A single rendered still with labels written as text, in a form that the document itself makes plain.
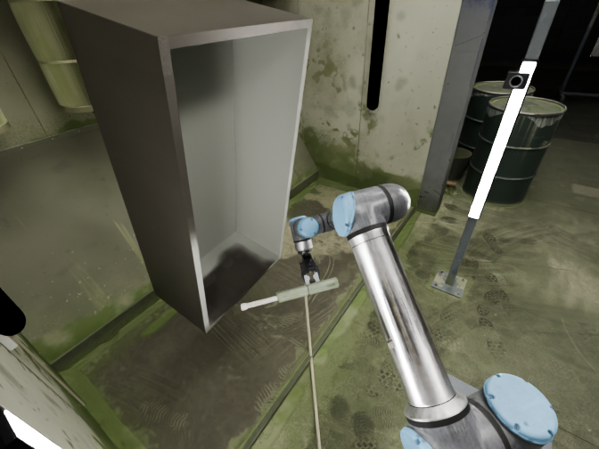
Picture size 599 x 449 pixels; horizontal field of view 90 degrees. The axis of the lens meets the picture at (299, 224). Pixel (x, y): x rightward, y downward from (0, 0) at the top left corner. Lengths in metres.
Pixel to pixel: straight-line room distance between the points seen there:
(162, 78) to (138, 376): 1.66
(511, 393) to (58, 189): 2.28
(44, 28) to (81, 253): 1.16
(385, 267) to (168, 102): 0.64
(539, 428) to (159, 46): 1.13
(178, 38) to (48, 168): 1.67
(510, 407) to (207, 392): 1.40
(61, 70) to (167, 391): 1.72
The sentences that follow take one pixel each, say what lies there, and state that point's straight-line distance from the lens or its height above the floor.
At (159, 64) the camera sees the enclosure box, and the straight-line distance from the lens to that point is 0.77.
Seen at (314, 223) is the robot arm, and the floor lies 0.87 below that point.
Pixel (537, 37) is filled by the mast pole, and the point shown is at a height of 1.51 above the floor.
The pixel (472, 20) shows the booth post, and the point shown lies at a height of 1.54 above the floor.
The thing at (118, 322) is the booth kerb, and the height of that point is 0.12.
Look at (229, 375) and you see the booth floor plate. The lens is 1.89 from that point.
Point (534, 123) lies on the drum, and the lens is 3.20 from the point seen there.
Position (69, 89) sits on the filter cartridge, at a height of 1.37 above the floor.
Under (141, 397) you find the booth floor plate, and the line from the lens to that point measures 2.00.
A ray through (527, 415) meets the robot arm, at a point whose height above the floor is 0.91.
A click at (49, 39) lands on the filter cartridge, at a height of 1.59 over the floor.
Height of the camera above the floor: 1.68
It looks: 36 degrees down
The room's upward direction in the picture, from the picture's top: 3 degrees counter-clockwise
